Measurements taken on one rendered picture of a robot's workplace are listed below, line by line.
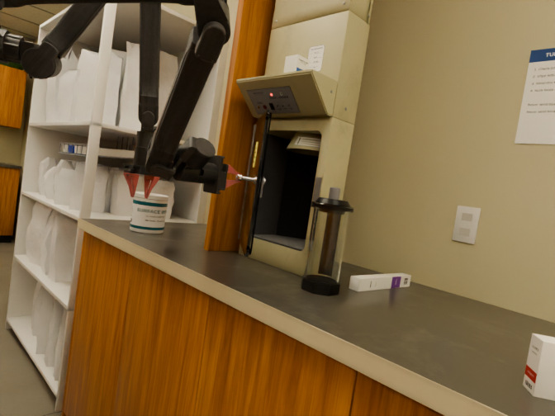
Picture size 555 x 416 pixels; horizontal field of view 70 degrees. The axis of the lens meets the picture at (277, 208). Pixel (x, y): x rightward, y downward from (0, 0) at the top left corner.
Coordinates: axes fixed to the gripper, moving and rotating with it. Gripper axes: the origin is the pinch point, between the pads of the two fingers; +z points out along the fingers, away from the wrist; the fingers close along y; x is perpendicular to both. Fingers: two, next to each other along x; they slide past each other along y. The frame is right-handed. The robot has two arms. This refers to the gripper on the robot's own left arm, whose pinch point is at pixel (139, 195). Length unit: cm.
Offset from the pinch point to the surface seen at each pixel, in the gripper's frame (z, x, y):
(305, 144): -23, -35, 35
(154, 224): 12.3, 21.5, 17.9
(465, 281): 13, -74, 75
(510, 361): 17, -100, 25
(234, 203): -0.4, -8.4, 31.4
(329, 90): -37, -46, 29
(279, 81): -38, -33, 22
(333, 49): -50, -42, 33
